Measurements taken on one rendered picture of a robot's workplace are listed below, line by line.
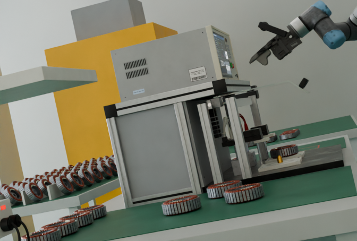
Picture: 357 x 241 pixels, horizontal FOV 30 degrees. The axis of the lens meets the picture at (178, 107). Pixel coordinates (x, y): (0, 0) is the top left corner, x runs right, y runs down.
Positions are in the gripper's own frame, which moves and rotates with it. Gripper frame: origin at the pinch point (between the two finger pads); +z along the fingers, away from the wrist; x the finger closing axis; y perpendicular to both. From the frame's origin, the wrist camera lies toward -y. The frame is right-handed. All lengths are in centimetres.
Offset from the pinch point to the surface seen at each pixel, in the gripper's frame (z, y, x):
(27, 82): 37, -16, -117
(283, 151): 12.0, 36.3, -0.9
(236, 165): 26.5, 29.5, -24.0
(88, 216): 65, 14, -68
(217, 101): 16.4, 7.6, -32.0
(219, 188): 28, 32, -64
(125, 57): 34, -27, -28
